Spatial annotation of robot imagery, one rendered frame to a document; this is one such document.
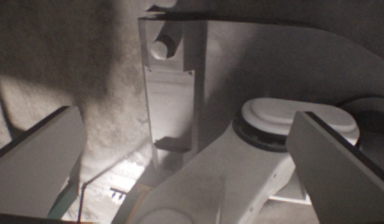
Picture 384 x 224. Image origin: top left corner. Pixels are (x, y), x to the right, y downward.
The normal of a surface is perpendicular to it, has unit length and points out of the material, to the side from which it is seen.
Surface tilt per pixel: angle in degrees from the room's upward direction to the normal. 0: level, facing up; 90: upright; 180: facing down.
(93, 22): 0
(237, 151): 90
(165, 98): 0
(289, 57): 0
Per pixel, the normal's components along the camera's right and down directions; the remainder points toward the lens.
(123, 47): -0.21, 0.51
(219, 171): 0.02, -0.85
